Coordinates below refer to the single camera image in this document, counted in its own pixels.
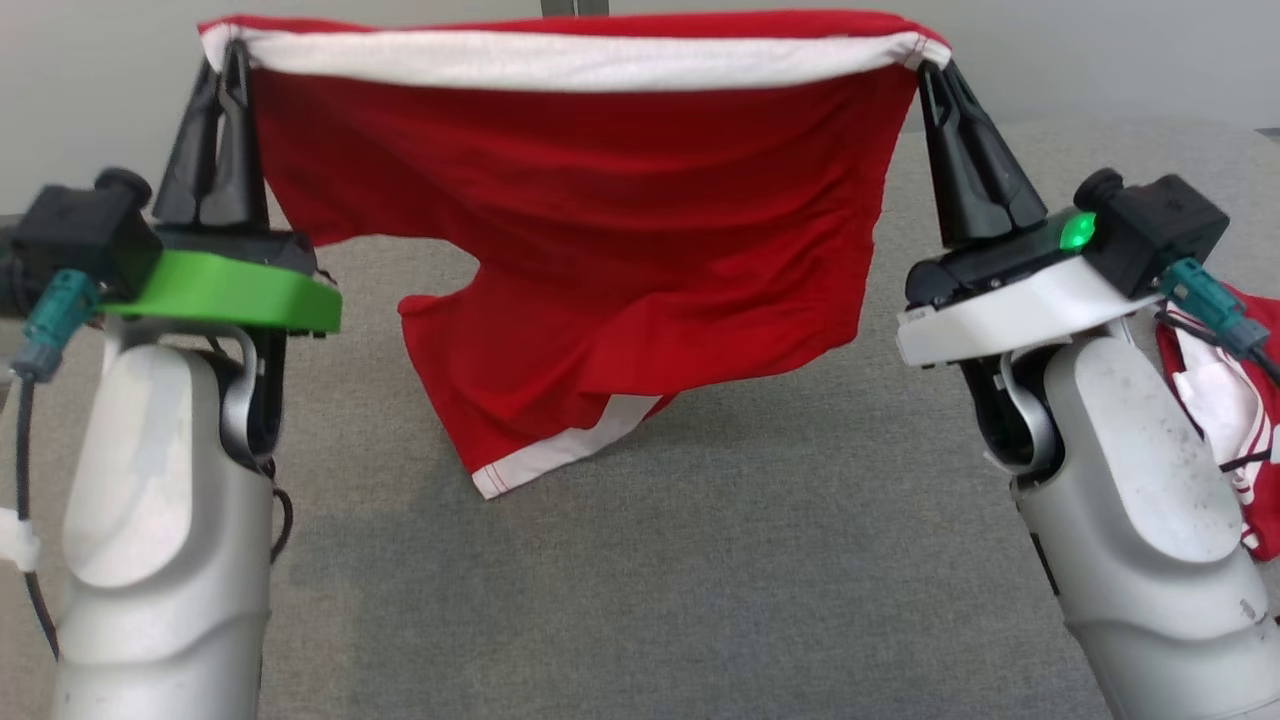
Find red and white shirt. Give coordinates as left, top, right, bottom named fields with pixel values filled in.
left=1155, top=285, right=1280, bottom=563

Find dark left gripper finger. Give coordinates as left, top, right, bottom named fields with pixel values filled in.
left=200, top=40, right=269, bottom=229
left=153, top=58, right=226, bottom=226

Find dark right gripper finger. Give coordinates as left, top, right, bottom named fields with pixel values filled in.
left=940, top=62, right=1049, bottom=246
left=917, top=62, right=986, bottom=246

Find light grey partition panel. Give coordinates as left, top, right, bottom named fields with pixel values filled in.
left=610, top=0, right=1280, bottom=131
left=0, top=0, right=546, bottom=216

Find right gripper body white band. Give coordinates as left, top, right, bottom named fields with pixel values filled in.
left=895, top=210, right=1169, bottom=369

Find red shorts with white stripe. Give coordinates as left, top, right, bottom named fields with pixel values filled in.
left=198, top=10, right=951, bottom=501

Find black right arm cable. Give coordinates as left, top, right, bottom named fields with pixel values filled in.
left=1150, top=310, right=1280, bottom=386

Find white cable clip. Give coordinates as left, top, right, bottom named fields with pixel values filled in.
left=0, top=508, right=43, bottom=573

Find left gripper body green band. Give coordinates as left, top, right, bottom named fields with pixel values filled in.
left=100, top=230, right=343, bottom=336

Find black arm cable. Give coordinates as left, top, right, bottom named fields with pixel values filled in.
left=10, top=375, right=63, bottom=661
left=1150, top=310, right=1280, bottom=386

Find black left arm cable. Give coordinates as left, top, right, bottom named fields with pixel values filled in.
left=10, top=375, right=63, bottom=661

